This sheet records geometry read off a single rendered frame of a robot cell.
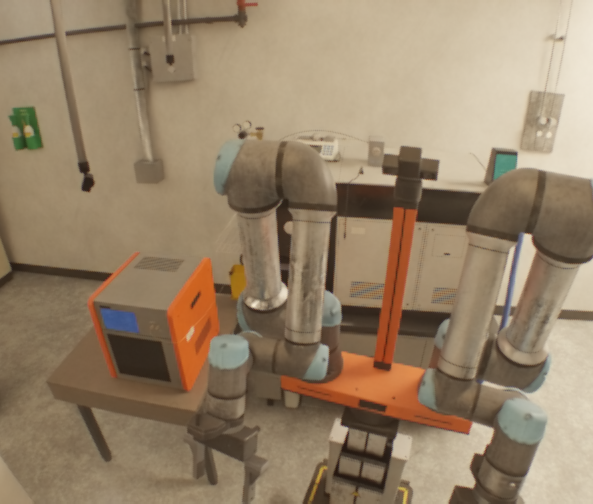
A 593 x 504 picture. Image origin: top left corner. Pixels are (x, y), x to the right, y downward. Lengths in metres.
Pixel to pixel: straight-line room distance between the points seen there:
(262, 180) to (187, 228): 2.62
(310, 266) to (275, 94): 2.17
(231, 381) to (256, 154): 0.43
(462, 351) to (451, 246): 1.14
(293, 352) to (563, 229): 0.54
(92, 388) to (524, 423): 1.63
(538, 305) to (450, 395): 0.25
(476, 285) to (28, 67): 3.57
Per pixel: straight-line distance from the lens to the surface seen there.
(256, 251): 0.89
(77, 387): 1.93
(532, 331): 0.91
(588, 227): 0.74
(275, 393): 2.41
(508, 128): 2.99
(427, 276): 1.94
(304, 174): 0.75
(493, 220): 0.73
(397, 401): 1.10
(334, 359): 1.09
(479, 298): 0.75
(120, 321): 1.63
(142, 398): 1.77
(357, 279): 1.92
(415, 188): 0.88
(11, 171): 4.22
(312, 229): 0.76
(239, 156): 0.78
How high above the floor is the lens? 1.97
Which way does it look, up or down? 28 degrees down
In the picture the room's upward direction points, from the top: straight up
